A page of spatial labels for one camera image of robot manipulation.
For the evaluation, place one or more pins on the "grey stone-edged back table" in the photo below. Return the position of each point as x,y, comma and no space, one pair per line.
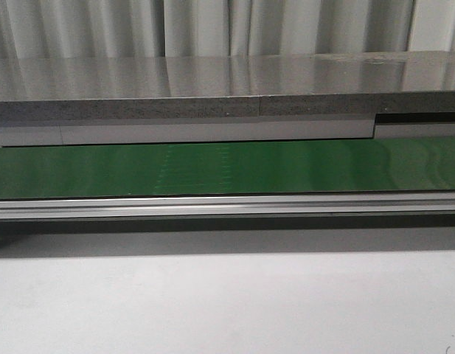
79,90

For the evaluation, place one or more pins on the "green conveyor belt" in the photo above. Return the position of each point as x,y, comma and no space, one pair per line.
227,168

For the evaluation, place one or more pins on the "white pleated curtain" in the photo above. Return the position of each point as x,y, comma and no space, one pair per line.
116,29

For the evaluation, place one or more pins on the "grey rear conveyor rail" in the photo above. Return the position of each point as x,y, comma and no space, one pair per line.
227,129

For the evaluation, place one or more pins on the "aluminium front conveyor rail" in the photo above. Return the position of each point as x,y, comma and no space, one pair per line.
186,206

